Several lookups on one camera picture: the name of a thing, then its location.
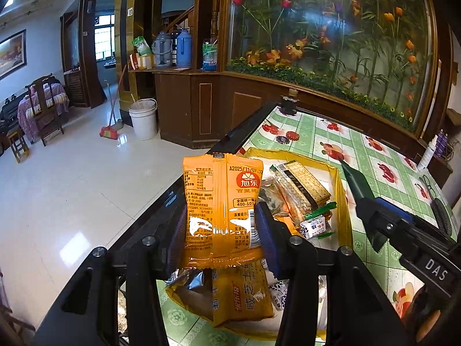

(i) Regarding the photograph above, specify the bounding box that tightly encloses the dark ink bottle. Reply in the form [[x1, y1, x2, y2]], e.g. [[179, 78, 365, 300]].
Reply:
[[280, 90, 299, 116]]

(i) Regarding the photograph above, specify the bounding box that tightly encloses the framed wall picture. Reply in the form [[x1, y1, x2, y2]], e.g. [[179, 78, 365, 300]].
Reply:
[[0, 29, 27, 80]]

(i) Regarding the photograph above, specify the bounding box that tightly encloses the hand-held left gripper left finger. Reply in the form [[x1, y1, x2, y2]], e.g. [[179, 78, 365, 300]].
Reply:
[[34, 205, 188, 346]]

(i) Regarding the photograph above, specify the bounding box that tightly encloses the dark green sachet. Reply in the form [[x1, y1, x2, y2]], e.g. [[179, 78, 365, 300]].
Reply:
[[339, 159, 389, 255]]

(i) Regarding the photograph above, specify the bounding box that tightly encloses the silver snack packet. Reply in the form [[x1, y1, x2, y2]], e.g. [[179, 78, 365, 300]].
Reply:
[[166, 268, 217, 318]]

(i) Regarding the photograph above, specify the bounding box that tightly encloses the yellow and red carton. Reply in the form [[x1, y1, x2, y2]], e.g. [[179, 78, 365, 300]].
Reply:
[[129, 53, 155, 70]]

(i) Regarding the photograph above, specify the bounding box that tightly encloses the dark wooden table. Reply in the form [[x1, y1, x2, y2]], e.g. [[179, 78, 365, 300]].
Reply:
[[34, 103, 458, 346]]

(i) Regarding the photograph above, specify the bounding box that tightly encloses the brown wooden cabinet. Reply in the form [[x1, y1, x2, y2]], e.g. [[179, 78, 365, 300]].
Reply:
[[128, 67, 454, 174]]

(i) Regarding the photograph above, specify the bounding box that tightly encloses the green and white bag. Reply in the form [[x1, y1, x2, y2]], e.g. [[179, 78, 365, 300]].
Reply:
[[131, 36, 154, 58]]

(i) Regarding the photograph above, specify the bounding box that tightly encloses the glass display of artificial flowers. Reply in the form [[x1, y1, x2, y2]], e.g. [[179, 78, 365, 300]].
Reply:
[[225, 0, 438, 134]]

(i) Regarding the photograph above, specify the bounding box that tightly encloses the orange snack packet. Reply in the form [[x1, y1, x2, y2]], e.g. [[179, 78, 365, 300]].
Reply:
[[182, 153, 267, 271]]

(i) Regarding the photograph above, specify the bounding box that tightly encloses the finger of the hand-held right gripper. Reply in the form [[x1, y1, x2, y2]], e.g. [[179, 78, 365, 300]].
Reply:
[[374, 197, 456, 252], [356, 200, 416, 258]]

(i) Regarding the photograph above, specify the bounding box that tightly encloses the small wooden stool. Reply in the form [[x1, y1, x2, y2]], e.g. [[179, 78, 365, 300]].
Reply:
[[6, 130, 30, 163]]

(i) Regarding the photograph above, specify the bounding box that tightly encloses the blue thermos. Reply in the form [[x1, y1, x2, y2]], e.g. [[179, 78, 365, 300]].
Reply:
[[175, 29, 193, 68]]

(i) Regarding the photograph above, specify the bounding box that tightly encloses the small white candy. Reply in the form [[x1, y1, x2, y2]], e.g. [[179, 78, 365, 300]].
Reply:
[[268, 279, 289, 311], [299, 214, 332, 239]]

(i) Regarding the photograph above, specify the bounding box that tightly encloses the white box with yellow rim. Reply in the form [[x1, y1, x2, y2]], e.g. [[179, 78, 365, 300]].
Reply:
[[165, 147, 352, 341]]

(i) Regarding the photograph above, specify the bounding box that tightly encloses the white plastic bucket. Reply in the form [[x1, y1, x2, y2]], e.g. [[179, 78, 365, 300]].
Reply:
[[129, 98, 158, 141]]

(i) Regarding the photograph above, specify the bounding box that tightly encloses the white spray bottle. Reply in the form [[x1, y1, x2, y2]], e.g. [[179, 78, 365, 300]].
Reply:
[[418, 134, 438, 170]]

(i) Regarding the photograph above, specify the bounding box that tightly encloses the clear packet with green tie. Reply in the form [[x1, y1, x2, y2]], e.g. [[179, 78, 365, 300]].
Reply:
[[259, 178, 285, 217]]

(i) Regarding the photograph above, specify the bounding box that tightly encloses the wooden chair with cloth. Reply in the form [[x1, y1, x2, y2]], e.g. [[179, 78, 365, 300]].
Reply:
[[17, 83, 70, 141]]

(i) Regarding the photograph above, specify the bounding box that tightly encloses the person's right hand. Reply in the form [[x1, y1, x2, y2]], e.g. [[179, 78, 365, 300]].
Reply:
[[414, 310, 443, 344]]

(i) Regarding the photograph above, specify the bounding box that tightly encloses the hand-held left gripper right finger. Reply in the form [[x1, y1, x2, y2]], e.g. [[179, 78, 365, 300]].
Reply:
[[255, 202, 415, 346]]

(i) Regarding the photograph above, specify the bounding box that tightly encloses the grey thermos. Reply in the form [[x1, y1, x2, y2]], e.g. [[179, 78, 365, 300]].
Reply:
[[151, 31, 173, 66]]

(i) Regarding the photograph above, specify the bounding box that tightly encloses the red broom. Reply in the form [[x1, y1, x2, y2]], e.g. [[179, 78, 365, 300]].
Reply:
[[99, 63, 128, 140]]

